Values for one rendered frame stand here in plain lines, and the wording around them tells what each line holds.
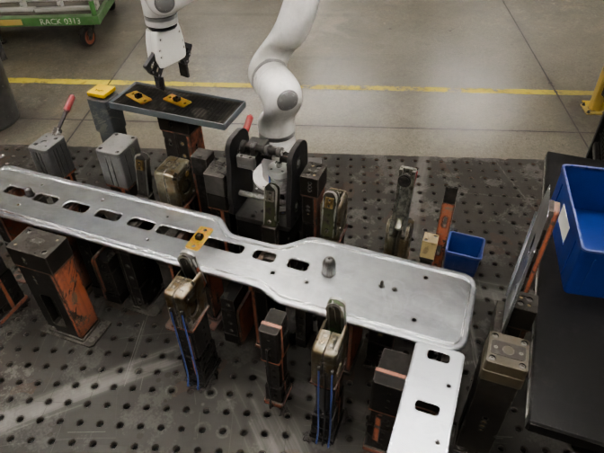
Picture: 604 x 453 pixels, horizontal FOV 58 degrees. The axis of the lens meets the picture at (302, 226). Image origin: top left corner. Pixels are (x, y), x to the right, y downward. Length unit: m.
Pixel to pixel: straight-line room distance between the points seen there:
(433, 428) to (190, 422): 0.62
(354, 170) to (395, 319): 1.01
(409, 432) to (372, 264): 0.42
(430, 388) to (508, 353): 0.16
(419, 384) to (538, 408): 0.21
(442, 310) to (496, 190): 0.95
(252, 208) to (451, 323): 0.63
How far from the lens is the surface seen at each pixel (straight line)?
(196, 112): 1.57
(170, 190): 1.50
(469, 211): 1.97
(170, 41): 1.54
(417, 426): 1.06
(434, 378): 1.12
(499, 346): 1.12
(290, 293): 1.23
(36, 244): 1.46
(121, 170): 1.57
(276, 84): 1.60
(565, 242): 1.34
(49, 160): 1.75
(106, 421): 1.48
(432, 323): 1.20
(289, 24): 1.61
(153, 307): 1.65
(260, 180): 1.89
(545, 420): 1.10
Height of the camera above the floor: 1.92
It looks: 42 degrees down
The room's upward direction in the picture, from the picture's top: 1 degrees counter-clockwise
